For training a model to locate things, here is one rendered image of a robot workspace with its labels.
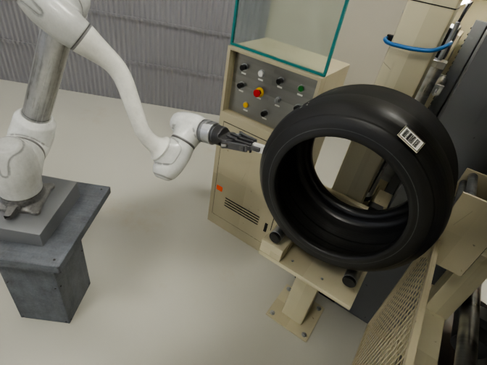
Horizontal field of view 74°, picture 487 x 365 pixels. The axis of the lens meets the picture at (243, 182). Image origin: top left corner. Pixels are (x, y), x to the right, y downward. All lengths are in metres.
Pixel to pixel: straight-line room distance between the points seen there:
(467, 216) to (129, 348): 1.60
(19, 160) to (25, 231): 0.27
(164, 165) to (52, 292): 0.90
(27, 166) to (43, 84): 0.31
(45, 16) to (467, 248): 1.48
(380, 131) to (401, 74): 0.38
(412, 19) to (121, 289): 1.88
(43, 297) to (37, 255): 0.45
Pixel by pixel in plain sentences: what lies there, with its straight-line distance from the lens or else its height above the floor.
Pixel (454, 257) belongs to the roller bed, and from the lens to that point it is 1.35.
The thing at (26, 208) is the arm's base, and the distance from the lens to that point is 1.54.
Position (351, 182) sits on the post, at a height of 1.02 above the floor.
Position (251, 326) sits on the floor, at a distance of 1.99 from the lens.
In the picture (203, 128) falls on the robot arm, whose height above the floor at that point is 1.14.
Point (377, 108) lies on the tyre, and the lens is 0.87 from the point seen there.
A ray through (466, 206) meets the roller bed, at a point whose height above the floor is 1.16.
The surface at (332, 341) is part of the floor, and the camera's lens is 2.09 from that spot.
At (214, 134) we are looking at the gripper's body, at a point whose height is 1.14.
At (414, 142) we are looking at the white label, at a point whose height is 1.41.
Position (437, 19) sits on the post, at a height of 1.62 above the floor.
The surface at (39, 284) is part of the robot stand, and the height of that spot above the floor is 0.32.
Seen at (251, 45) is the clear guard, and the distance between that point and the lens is 1.79.
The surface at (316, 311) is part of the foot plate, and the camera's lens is 2.14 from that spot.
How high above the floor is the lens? 1.71
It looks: 36 degrees down
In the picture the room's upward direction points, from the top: 11 degrees clockwise
